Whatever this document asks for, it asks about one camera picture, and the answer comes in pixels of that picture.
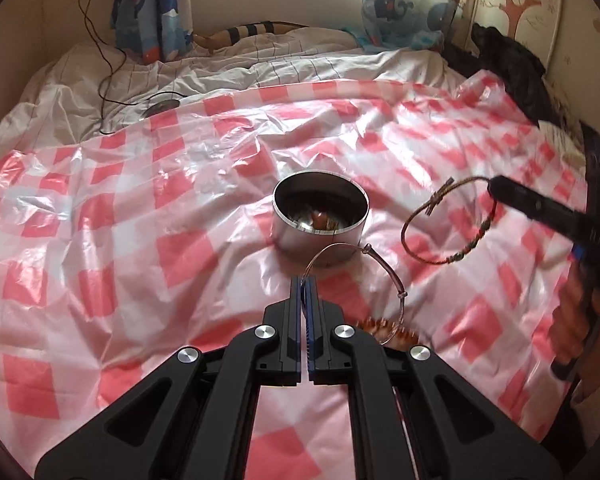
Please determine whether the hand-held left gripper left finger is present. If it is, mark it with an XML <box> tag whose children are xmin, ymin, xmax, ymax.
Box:
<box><xmin>34</xmin><ymin>276</ymin><xmax>308</xmax><ymax>480</ymax></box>

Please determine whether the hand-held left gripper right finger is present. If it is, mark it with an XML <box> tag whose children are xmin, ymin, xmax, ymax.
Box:
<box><xmin>302</xmin><ymin>280</ymin><xmax>566</xmax><ymax>480</ymax></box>

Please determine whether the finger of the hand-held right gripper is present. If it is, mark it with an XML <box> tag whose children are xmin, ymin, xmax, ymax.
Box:
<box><xmin>486</xmin><ymin>175</ymin><xmax>591</xmax><ymax>251</ymax></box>

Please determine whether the round metal tin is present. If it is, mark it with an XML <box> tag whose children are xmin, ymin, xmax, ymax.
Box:
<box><xmin>271</xmin><ymin>171</ymin><xmax>370</xmax><ymax>270</ymax></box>

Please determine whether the brown beaded bracelet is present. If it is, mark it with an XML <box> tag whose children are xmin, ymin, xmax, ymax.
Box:
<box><xmin>355</xmin><ymin>316</ymin><xmax>431</xmax><ymax>352</ymax></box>

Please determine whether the silver wire bangle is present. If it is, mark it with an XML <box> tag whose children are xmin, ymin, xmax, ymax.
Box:
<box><xmin>302</xmin><ymin>242</ymin><xmax>409</xmax><ymax>346</ymax></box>

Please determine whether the brown braided cord bracelet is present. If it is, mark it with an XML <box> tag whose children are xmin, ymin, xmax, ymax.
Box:
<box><xmin>401</xmin><ymin>176</ymin><xmax>501</xmax><ymax>265</ymax></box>

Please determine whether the person's right hand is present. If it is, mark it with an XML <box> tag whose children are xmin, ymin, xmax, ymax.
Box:
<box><xmin>547</xmin><ymin>260</ymin><xmax>595</xmax><ymax>367</ymax></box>

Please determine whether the black garment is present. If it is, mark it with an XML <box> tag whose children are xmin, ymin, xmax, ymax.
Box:
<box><xmin>445</xmin><ymin>22</ymin><xmax>566</xmax><ymax>127</ymax></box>

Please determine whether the pink checkered plastic sheet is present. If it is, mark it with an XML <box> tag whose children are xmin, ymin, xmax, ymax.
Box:
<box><xmin>0</xmin><ymin>69</ymin><xmax>593</xmax><ymax>480</ymax></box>

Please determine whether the tree print wardrobe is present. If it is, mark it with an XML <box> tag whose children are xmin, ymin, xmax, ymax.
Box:
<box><xmin>462</xmin><ymin>0</ymin><xmax>600</xmax><ymax>126</ymax></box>

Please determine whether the blue whale print curtain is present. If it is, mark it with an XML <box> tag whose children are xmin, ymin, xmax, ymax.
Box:
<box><xmin>111</xmin><ymin>0</ymin><xmax>193</xmax><ymax>63</ymax></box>
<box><xmin>360</xmin><ymin>0</ymin><xmax>463</xmax><ymax>52</ymax></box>

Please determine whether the round dark charging pad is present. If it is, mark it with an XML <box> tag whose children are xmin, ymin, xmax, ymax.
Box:
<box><xmin>144</xmin><ymin>99</ymin><xmax>182</xmax><ymax>117</ymax></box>

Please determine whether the white striped duvet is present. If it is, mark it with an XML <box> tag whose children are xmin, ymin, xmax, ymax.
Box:
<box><xmin>0</xmin><ymin>27</ymin><xmax>468</xmax><ymax>161</ymax></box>

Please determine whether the striped plush toy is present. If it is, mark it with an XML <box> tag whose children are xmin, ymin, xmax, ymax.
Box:
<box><xmin>192</xmin><ymin>20</ymin><xmax>301</xmax><ymax>54</ymax></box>

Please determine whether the black charging cable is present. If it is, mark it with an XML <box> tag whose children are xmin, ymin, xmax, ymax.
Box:
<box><xmin>77</xmin><ymin>0</ymin><xmax>186</xmax><ymax>135</ymax></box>

